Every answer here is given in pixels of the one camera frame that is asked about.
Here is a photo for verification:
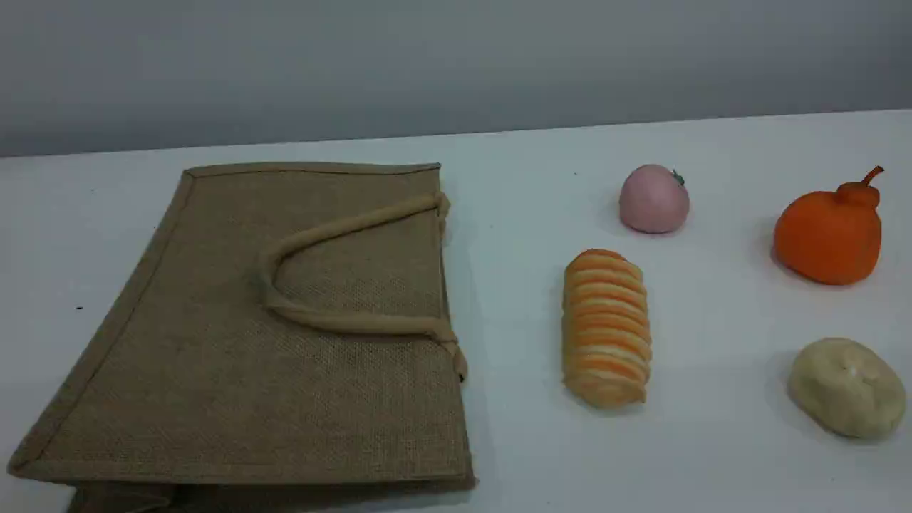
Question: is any pink peach toy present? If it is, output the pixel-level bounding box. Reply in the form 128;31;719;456
618;164;690;234

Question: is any beige round bun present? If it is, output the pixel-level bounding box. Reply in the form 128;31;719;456
787;337;907;439

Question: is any orange tangerine toy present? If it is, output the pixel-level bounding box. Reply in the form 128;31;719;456
773;165;886;286

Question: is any long striped bread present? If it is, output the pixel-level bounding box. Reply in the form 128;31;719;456
561;248;653;410

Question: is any brown jute tote bag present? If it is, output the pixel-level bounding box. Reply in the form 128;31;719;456
7;162;477;513

